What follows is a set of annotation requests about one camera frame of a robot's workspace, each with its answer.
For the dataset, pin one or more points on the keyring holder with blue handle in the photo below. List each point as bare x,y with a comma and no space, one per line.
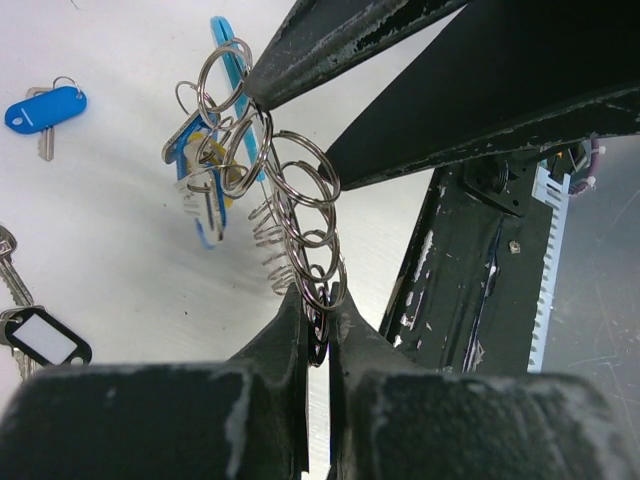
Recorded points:
296,220

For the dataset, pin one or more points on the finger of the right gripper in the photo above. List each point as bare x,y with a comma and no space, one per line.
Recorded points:
501,76
320,40

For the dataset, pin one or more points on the white cable duct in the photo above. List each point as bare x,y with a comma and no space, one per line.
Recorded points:
555,195

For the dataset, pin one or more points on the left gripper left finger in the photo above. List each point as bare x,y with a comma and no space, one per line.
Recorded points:
243,418

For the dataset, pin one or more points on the black tagged key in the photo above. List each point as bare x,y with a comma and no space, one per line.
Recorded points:
35,337

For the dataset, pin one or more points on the blue tagged key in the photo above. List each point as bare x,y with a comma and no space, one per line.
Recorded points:
43,109

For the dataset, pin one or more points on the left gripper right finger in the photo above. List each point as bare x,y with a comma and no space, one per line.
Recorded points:
393,419

